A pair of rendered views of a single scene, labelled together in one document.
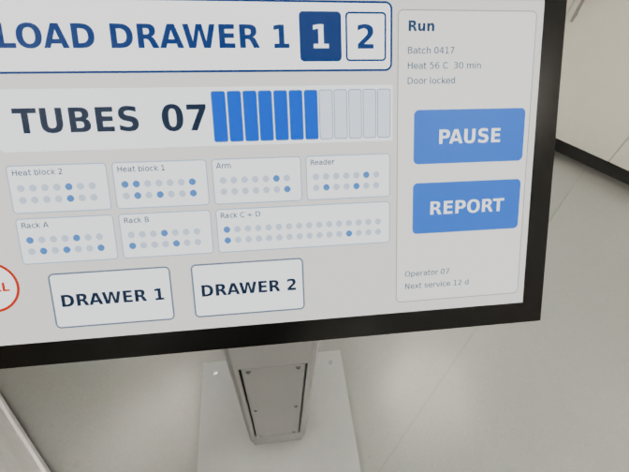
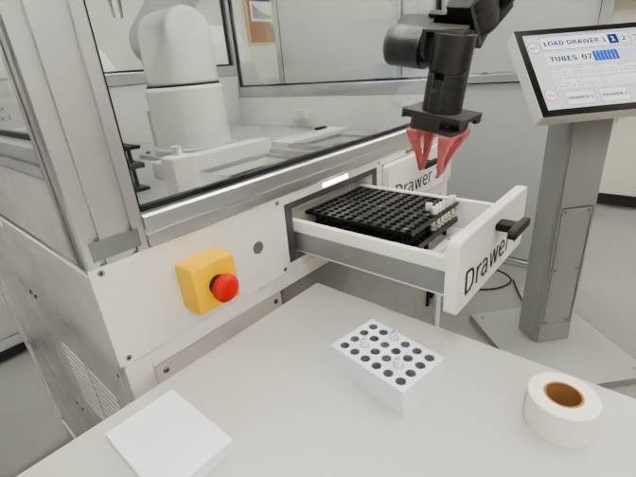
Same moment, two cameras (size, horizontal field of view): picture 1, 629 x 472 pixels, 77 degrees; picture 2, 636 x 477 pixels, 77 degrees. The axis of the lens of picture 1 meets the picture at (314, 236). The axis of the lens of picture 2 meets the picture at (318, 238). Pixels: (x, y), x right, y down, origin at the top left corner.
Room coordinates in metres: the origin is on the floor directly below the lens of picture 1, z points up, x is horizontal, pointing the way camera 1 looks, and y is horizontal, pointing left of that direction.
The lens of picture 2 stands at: (-1.14, 0.85, 1.15)
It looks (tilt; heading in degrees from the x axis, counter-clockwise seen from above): 23 degrees down; 6
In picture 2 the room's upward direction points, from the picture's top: 5 degrees counter-clockwise
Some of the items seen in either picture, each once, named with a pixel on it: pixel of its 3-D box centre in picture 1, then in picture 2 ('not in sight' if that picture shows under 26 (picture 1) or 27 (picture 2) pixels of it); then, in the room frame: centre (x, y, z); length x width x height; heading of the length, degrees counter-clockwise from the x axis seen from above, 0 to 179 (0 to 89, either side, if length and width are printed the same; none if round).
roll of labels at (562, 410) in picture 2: not in sight; (560, 408); (-0.80, 0.63, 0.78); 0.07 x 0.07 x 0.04
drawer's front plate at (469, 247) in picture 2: not in sight; (489, 242); (-0.56, 0.63, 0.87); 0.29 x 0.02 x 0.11; 143
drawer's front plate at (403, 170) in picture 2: not in sight; (415, 174); (-0.13, 0.68, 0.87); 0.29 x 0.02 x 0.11; 143
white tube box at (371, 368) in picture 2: not in sight; (385, 362); (-0.72, 0.81, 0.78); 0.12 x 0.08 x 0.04; 44
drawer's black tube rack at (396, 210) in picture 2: not in sight; (380, 221); (-0.43, 0.79, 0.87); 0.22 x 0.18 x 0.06; 53
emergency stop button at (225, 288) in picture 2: not in sight; (223, 287); (-0.67, 1.03, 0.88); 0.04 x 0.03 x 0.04; 143
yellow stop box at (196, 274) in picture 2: not in sight; (209, 280); (-0.65, 1.06, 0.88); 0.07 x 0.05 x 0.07; 143
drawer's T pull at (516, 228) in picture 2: not in sight; (510, 226); (-0.57, 0.61, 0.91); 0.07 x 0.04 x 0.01; 143
